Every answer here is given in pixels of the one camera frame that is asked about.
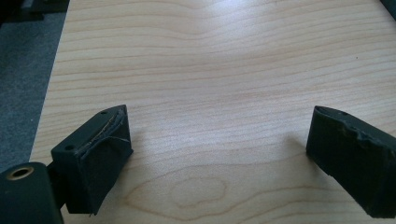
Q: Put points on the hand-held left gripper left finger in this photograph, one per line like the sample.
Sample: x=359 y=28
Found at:
x=93 y=161

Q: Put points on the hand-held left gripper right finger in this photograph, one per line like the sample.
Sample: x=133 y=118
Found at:
x=351 y=155

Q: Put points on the black stand base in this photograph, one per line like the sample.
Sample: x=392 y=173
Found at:
x=34 y=7

